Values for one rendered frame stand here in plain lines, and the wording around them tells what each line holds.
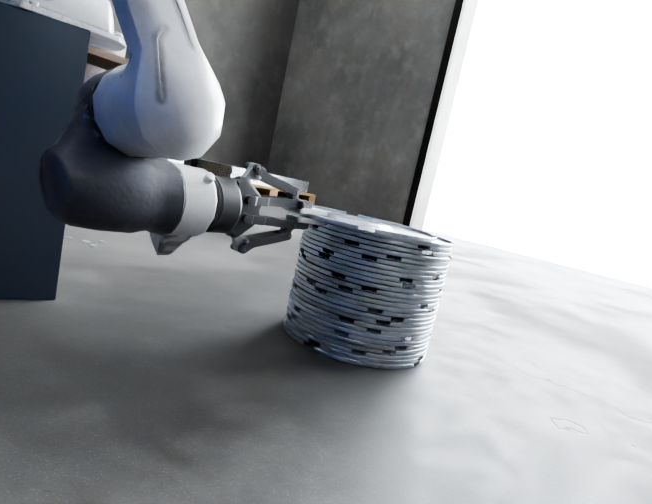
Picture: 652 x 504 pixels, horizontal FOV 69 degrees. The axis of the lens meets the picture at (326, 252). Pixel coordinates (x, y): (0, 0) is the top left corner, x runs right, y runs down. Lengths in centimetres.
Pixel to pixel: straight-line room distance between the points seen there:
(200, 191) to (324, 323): 36
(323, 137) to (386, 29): 126
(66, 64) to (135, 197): 40
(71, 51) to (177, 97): 45
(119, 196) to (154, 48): 15
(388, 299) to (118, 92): 52
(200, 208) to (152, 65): 18
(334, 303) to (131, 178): 45
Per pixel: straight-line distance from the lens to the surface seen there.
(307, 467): 56
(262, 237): 70
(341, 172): 521
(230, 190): 62
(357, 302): 81
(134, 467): 52
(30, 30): 90
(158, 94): 47
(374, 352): 85
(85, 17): 95
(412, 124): 486
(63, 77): 90
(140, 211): 55
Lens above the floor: 30
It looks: 9 degrees down
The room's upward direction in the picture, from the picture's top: 12 degrees clockwise
